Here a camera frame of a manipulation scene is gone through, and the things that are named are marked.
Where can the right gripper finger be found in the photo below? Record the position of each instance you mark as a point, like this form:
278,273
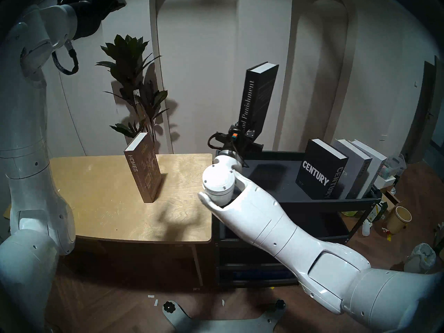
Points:
250,133

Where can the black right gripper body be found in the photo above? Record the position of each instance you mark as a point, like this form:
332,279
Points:
242,146

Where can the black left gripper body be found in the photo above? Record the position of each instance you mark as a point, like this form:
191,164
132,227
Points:
93,13

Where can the black Crime and Punishment book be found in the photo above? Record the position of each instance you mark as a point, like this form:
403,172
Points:
260,93

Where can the black Century book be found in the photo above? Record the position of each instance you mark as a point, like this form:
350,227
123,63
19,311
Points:
315,172

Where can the brown Homes book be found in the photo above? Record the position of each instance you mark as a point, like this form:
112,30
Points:
145,172

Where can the grey ianra book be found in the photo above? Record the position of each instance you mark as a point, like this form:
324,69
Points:
357,169

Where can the white Design Hotels Yearbook book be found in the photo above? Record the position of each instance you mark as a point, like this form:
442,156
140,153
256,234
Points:
376,162

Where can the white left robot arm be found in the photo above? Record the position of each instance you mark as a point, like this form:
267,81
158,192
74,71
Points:
24,162

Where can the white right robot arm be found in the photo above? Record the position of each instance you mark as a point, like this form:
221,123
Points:
263,221

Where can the black metal shelf cart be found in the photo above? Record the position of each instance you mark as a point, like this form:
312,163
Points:
277,186

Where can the tall green leafy plant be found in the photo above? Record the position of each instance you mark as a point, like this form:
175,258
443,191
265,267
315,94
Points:
126,65

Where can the pale green basin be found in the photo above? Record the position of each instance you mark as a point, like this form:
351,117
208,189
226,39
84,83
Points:
349,213

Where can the dark blue flat bin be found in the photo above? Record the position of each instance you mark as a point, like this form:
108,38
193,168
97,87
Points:
256,275

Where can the light wooden table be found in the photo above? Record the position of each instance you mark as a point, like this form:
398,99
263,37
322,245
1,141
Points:
104,197

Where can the clear plastic storage box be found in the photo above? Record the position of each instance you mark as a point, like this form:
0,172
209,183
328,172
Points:
395,165

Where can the white plastic bottle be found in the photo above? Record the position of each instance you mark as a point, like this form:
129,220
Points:
366,229

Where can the green white carton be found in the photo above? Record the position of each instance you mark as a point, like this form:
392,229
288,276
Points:
378,211

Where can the brown cardboard box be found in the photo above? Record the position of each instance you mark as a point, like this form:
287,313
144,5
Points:
390,200

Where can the black star knob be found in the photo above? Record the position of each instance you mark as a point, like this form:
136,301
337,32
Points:
168,306
280,305

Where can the dark brown door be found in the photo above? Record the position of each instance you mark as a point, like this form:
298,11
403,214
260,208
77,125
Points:
421,110

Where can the white trash bag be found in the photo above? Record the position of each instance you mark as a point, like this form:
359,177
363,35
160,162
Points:
421,257

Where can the grey metal robot base plate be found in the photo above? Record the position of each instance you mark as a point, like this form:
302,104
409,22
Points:
222,325

